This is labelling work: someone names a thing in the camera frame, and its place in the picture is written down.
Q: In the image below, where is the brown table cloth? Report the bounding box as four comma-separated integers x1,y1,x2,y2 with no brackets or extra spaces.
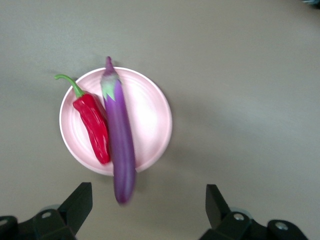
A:
0,0,320,240

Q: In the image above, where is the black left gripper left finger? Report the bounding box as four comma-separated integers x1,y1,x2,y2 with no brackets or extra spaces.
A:
0,182,94,240

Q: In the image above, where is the pink round plate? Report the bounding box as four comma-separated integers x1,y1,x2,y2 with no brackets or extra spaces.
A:
58,66,174,177

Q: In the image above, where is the long purple eggplant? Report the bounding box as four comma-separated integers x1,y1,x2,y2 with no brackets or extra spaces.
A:
100,55,138,206

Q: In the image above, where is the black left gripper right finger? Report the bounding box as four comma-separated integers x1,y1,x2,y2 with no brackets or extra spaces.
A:
198,184,310,240

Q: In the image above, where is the red chili pepper green stem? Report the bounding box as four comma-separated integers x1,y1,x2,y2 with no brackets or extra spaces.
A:
54,73,112,166

